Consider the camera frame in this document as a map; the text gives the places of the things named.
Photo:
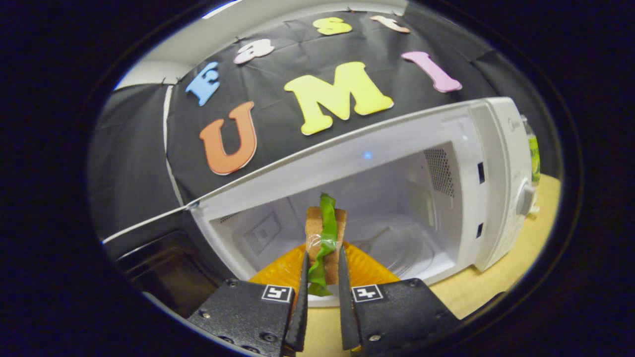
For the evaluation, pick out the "white microwave oven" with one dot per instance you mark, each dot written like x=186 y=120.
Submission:
x=347 y=158

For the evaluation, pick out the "glass turntable plate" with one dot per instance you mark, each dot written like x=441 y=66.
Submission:
x=397 y=248

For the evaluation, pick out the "green drink bottle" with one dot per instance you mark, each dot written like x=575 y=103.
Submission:
x=534 y=158

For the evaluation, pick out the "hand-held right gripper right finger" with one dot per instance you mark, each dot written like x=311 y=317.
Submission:
x=346 y=317

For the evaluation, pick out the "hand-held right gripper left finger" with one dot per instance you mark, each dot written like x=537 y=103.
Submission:
x=300 y=317

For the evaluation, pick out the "bread lettuce sandwich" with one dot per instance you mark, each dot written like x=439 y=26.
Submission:
x=325 y=233

